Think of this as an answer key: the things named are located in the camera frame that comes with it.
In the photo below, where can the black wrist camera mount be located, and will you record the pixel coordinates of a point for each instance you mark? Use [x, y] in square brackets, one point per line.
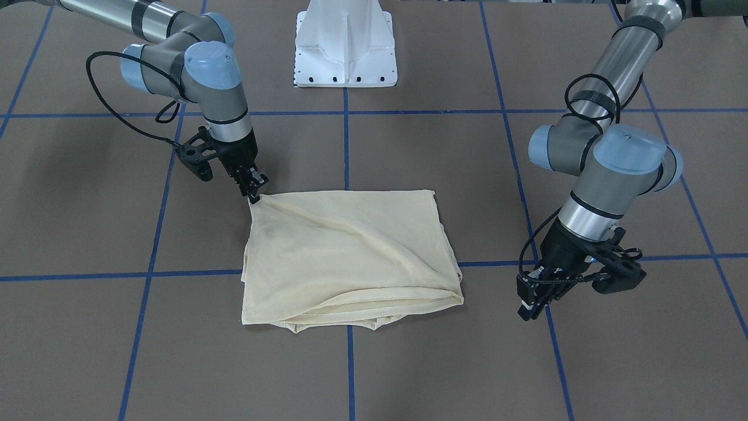
[621, 270]
[196, 152]

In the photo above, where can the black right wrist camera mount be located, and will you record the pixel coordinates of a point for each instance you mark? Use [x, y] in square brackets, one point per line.
[196, 152]

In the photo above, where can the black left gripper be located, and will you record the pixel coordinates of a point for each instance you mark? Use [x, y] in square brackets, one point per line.
[563, 244]

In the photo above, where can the beige long-sleeve printed shirt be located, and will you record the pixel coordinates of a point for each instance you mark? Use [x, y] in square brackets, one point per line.
[343, 257]

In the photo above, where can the silver grey blue left arm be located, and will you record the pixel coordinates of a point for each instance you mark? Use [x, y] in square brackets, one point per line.
[613, 163]

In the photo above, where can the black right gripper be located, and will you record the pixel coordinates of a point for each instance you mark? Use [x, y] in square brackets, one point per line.
[238, 156]

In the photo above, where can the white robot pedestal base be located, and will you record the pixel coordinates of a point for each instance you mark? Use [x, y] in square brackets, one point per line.
[345, 44]

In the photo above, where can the silver grey blue right arm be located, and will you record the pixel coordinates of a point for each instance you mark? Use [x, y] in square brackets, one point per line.
[190, 59]

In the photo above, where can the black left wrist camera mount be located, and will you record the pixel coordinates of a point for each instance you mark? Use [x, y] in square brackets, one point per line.
[621, 270]

